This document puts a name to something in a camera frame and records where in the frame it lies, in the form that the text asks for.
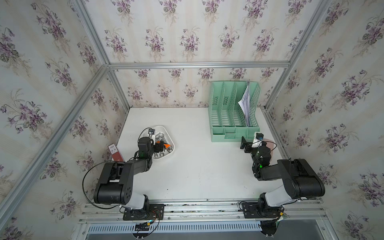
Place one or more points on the white plastic storage tray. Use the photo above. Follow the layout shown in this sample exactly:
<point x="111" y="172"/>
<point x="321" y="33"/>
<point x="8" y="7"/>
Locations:
<point x="161" y="134"/>

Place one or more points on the green desk file organizer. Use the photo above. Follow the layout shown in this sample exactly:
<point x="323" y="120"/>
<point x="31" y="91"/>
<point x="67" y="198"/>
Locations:
<point x="226" y="118"/>

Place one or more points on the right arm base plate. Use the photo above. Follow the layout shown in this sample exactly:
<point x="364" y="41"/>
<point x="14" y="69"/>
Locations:
<point x="260" y="211"/>

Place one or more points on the pink sponge pad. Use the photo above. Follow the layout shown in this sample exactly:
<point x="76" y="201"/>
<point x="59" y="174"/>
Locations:
<point x="271" y="147"/>

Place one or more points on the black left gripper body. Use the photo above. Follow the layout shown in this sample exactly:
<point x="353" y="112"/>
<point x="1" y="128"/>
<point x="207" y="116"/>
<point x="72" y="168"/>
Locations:
<point x="156" y="149"/>

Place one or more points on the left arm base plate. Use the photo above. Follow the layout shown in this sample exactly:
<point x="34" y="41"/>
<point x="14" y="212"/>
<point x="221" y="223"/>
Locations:
<point x="150" y="212"/>

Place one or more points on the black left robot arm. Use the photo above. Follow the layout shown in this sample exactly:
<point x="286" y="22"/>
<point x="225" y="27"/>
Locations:
<point x="115" y="185"/>

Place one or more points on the white papers in organizer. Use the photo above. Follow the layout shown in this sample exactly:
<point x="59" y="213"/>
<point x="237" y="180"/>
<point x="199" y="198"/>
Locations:
<point x="244" y="104"/>

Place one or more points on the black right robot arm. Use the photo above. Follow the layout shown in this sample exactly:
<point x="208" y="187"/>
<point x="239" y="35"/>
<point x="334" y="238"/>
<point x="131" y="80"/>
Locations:
<point x="298" y="177"/>

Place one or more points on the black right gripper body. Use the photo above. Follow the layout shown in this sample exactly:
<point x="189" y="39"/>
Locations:
<point x="248" y="147"/>

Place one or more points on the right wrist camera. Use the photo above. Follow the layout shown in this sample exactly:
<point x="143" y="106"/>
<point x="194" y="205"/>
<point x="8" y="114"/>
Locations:
<point x="258" y="139"/>

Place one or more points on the red white card box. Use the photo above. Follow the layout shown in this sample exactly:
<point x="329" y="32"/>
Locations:
<point x="115" y="153"/>

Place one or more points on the aluminium rail frame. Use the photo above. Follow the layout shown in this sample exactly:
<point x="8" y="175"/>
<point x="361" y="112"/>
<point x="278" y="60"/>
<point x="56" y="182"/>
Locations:
<point x="196" y="216"/>

